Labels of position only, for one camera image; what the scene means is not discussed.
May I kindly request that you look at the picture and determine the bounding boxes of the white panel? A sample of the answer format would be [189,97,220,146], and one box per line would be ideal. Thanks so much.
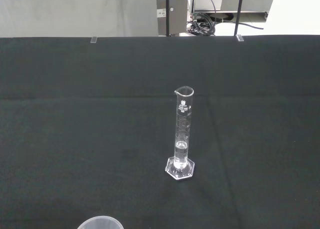
[265,0,320,37]

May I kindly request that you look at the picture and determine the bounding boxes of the grey metal cabinet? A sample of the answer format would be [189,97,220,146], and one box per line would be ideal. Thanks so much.
[156,0,199,37]

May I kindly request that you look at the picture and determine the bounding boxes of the black tripod pole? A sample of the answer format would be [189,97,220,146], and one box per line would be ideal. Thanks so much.
[234,0,245,37]

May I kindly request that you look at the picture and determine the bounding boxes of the black cable bundle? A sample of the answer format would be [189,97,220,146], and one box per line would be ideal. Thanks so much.
[187,11,265,37]

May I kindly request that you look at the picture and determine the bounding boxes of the black bench cloth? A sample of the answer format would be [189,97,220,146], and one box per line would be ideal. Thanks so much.
[0,34,320,229]

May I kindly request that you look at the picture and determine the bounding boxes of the clear plastic funnel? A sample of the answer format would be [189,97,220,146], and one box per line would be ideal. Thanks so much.
[76,215,124,229]

